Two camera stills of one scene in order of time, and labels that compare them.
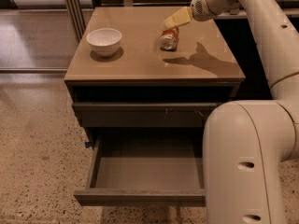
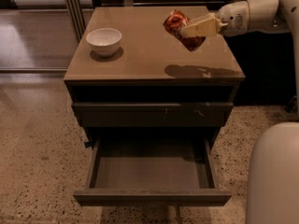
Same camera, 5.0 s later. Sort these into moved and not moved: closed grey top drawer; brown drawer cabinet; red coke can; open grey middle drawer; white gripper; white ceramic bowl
Moved: red coke can; white gripper
Not moved: open grey middle drawer; white ceramic bowl; brown drawer cabinet; closed grey top drawer
